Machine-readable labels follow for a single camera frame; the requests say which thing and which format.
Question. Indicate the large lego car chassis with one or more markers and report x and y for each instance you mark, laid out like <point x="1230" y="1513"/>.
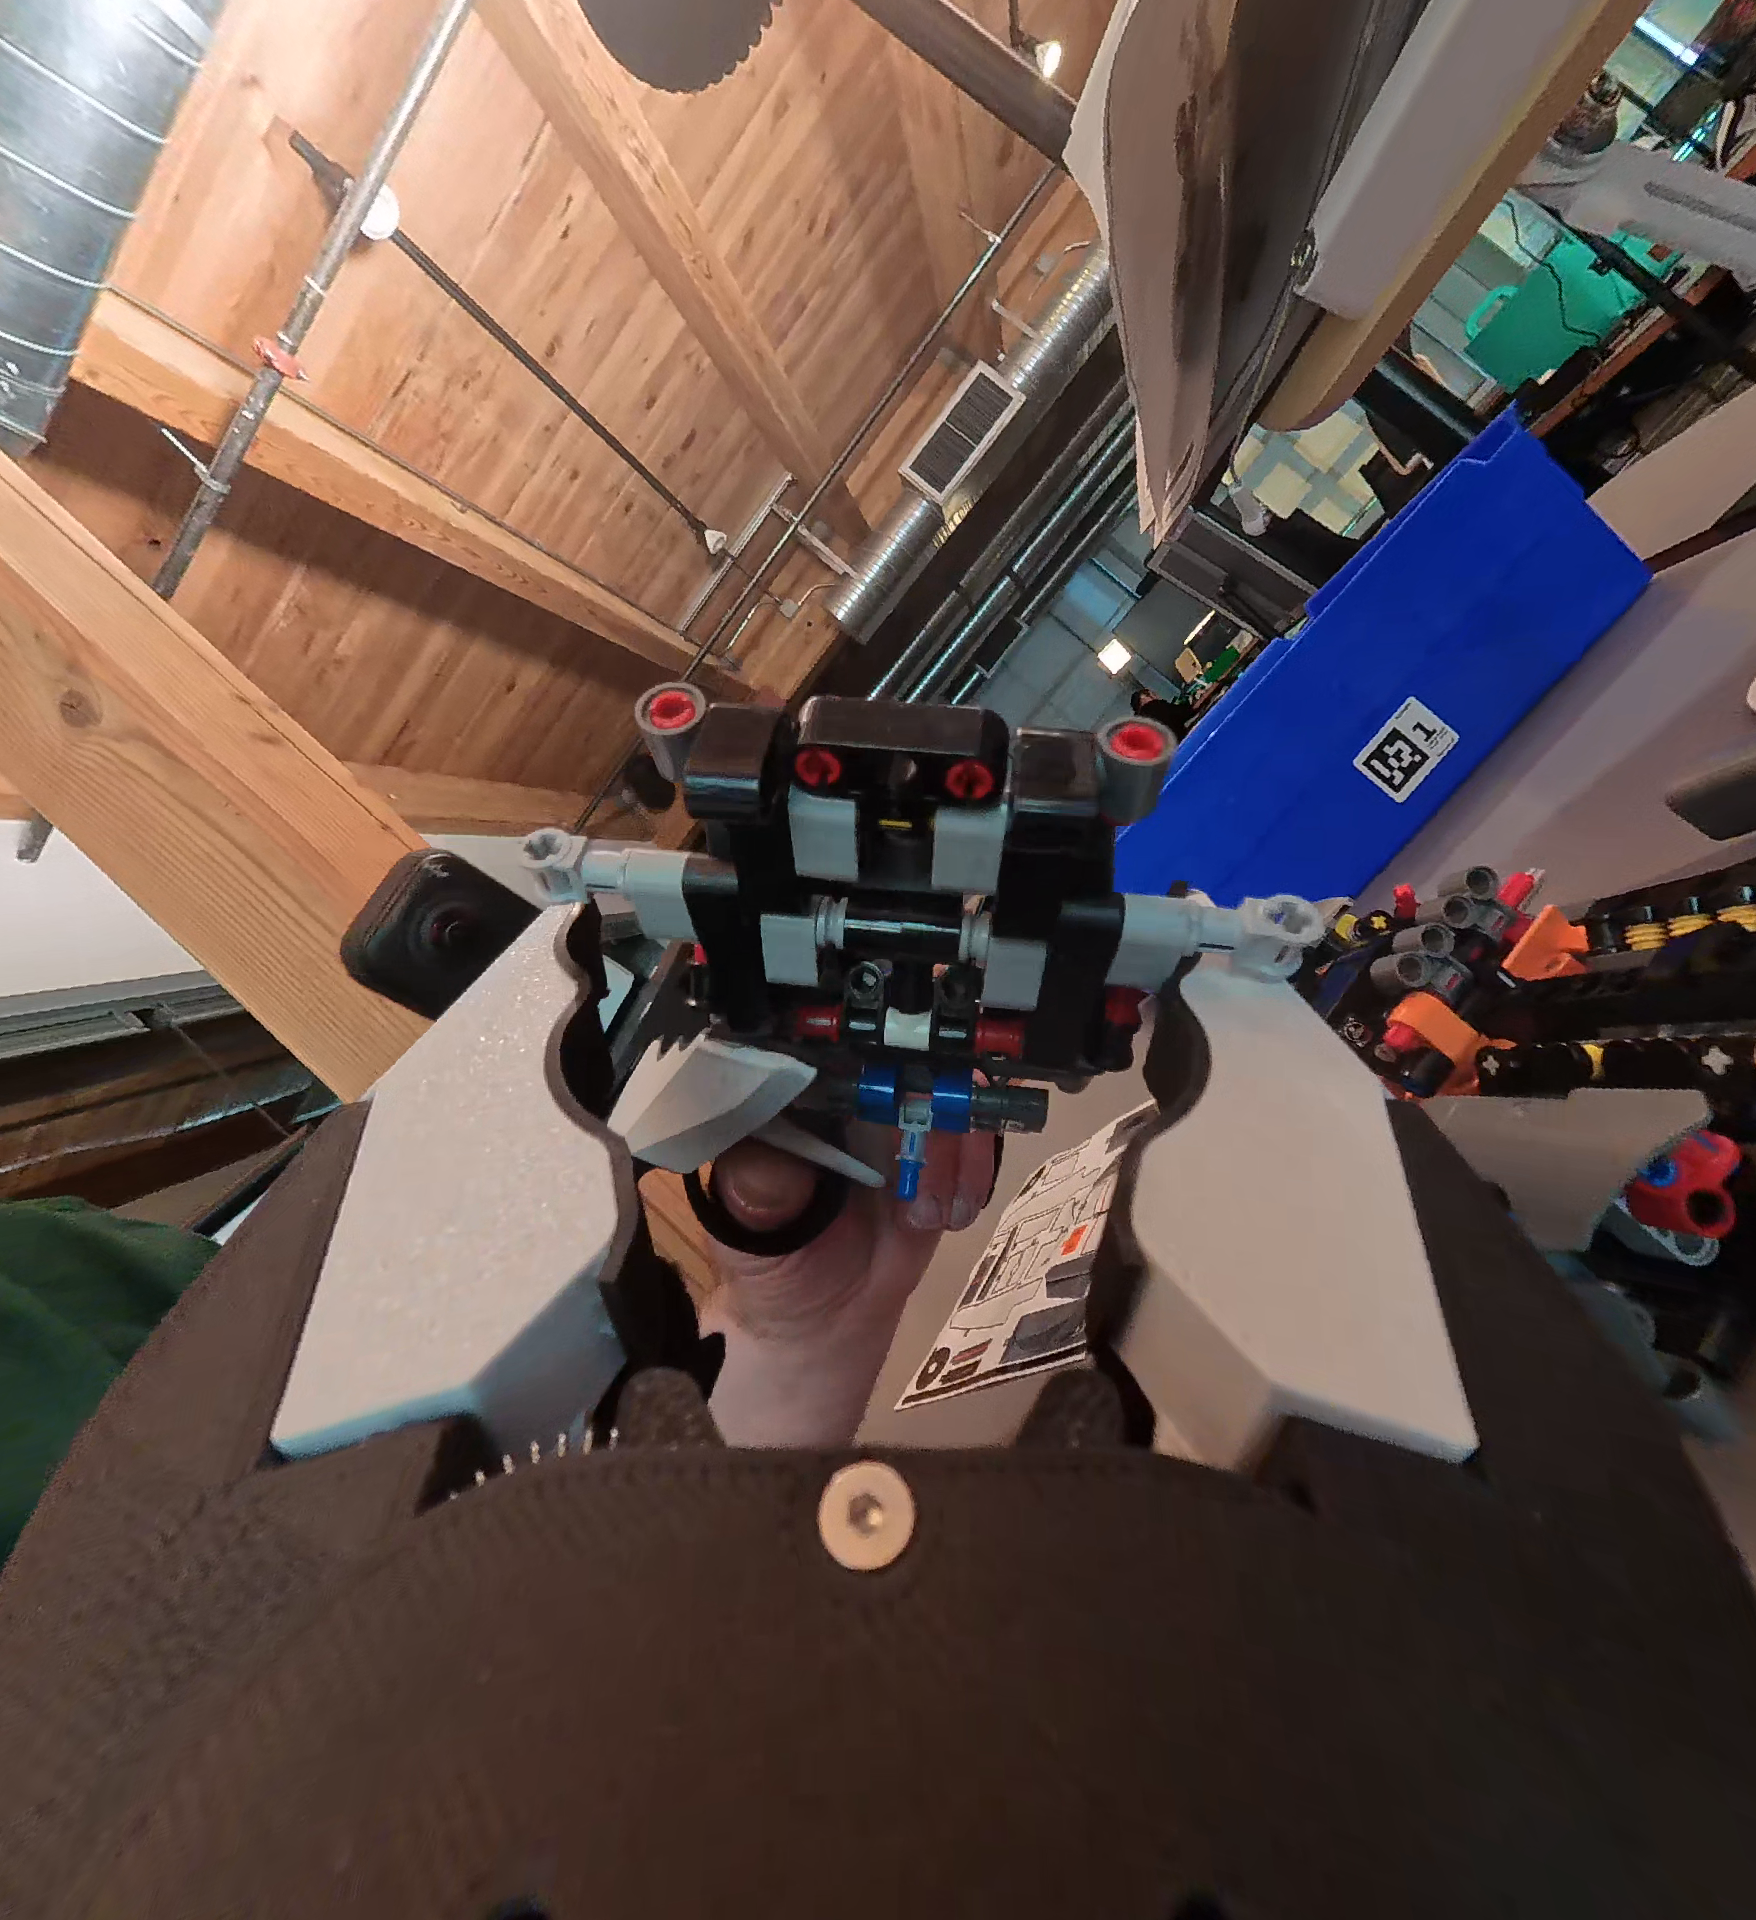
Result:
<point x="1568" y="1051"/>

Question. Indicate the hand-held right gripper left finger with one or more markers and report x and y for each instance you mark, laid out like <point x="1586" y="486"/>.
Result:
<point x="459" y="1200"/>

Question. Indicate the lego instruction booklet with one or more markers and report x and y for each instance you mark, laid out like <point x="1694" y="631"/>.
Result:
<point x="1208" y="225"/>

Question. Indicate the person's left hand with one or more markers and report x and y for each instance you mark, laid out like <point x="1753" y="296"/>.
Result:
<point x="803" y="1321"/>

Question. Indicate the small black grey lego subassembly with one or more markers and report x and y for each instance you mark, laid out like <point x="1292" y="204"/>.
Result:
<point x="893" y="900"/>

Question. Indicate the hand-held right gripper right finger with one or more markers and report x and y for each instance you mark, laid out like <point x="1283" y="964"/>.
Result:
<point x="1298" y="1230"/>

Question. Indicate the wooden post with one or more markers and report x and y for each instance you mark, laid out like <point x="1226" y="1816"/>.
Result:
<point x="143" y="751"/>

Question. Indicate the white air vent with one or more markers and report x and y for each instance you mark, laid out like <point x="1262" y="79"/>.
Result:
<point x="965" y="433"/>

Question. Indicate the large silver ventilation duct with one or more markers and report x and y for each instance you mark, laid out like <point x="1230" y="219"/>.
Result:
<point x="38" y="194"/>

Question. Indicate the lego sticker sheet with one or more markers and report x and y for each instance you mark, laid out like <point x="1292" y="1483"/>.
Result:
<point x="1029" y="1275"/>

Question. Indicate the black ribbed disc on pole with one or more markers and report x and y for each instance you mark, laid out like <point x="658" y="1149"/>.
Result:
<point x="682" y="38"/>

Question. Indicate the metal conduit pipe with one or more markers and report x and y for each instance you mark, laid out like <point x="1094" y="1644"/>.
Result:
<point x="293" y="301"/>

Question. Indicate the teal plastic container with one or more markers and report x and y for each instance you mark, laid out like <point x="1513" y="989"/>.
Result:
<point x="1539" y="308"/>

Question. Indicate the blue storage bin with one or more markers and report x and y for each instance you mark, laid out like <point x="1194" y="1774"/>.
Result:
<point x="1418" y="631"/>

